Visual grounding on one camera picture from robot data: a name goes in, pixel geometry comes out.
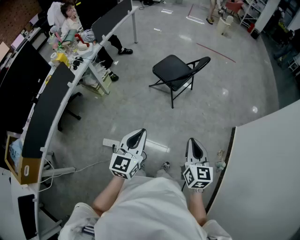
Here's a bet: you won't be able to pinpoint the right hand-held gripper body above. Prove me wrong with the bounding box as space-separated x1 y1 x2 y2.
182 161 214 189

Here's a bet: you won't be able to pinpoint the person's grey trousers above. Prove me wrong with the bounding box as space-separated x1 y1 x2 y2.
138 167 174 181

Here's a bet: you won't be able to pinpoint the person's white t-shirt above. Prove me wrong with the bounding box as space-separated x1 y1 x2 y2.
58 177 233 240

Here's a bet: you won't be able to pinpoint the yellow box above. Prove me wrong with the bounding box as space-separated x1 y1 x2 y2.
57 52 71 68

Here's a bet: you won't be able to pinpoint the brown cardboard box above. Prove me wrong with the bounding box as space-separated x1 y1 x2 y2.
4 132 42 185

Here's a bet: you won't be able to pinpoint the person's left forearm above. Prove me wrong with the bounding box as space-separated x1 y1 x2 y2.
92 175 125 218

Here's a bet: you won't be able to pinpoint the black folding chair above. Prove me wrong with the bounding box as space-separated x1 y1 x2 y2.
149 54 211 109

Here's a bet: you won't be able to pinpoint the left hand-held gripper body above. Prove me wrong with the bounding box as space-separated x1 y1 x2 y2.
109 145 144 180

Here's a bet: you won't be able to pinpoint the person's right forearm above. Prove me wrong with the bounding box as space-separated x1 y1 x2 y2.
188 188 208 227

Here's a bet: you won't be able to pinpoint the white under-desk storage rack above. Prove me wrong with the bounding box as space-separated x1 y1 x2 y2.
81 62 113 97

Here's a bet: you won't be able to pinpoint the grey striped harness strap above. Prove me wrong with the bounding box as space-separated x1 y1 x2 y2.
81 225 96 235

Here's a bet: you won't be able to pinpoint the red plastic object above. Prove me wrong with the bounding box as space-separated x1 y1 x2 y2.
75 33 90 47

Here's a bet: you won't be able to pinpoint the white metal shelf rack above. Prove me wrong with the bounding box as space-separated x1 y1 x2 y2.
240 0 268 29

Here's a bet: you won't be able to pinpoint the white curved desk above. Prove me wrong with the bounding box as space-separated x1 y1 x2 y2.
9 6 139 240

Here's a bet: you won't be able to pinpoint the beige trash bin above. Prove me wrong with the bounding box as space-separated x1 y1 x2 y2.
216 15 234 36

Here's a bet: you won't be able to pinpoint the white wire basket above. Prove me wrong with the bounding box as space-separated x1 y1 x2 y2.
82 29 96 43

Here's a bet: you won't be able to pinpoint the black computer monitor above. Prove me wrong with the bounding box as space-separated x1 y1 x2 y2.
78 0 118 31
0 41 52 134

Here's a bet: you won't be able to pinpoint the pale green door stopper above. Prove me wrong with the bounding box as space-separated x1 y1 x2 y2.
215 160 227 173

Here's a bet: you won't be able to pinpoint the black desk divider panel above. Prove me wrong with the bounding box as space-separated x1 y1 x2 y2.
22 62 75 159
91 0 133 43
17 194 38 240

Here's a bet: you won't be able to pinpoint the white power strip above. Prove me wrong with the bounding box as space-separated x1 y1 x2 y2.
102 138 121 148

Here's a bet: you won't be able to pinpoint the green notebook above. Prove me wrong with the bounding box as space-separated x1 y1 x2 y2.
61 29 78 45

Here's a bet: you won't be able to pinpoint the white power cable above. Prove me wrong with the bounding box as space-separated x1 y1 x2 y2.
38 159 112 186

